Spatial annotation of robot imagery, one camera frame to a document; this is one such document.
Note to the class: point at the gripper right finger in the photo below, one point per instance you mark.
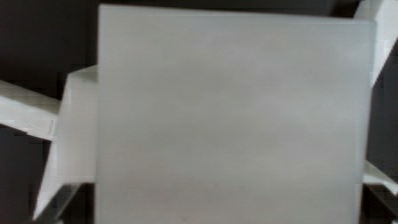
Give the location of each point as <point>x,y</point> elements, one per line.
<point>380,205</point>

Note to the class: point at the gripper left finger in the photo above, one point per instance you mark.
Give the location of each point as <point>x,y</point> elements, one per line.
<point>70,209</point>

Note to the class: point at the white cabinet body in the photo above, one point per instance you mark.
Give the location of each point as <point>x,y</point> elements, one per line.
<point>70,166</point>

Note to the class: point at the small white tagged box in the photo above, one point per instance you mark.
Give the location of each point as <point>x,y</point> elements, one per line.
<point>234,110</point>

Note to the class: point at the white U-shaped foam fence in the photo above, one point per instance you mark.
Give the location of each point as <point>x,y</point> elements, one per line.
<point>30,111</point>

